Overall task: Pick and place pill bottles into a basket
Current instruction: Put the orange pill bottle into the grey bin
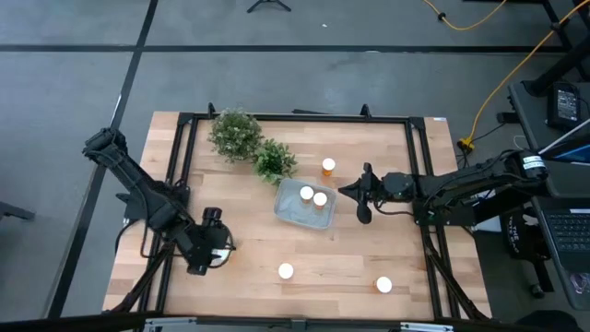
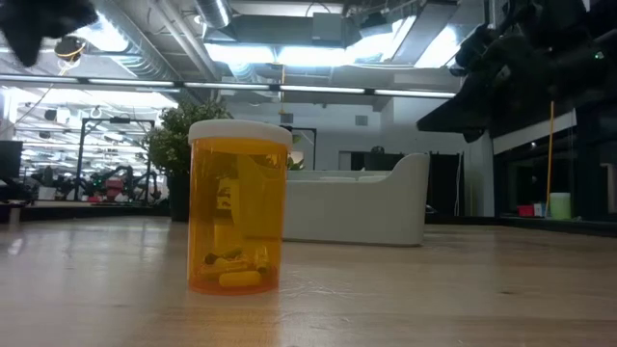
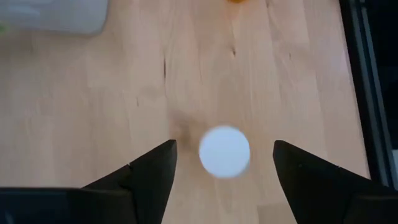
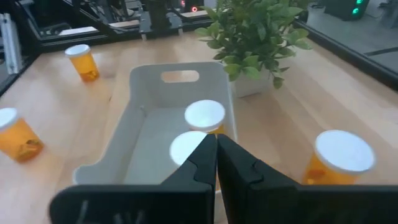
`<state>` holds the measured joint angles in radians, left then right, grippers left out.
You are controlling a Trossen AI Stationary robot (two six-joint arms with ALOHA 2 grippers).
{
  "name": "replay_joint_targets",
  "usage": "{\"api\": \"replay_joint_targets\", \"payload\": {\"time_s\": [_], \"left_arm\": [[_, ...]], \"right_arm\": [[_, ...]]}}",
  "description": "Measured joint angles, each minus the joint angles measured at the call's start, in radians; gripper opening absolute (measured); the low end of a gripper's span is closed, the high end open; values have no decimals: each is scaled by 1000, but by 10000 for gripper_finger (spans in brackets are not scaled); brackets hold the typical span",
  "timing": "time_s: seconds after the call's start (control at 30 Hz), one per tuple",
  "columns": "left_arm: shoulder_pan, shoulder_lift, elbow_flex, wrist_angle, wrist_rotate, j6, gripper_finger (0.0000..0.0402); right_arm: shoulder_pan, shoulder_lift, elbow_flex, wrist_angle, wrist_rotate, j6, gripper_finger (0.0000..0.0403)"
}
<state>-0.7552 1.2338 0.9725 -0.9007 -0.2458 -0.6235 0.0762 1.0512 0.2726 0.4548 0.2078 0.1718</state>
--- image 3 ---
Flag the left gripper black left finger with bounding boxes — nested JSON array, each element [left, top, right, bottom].
[[81, 139, 178, 224]]

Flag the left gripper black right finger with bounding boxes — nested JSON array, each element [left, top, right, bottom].
[[272, 139, 398, 224]]

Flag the translucent grey plastic basket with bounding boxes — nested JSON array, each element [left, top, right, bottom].
[[0, 0, 109, 35]]

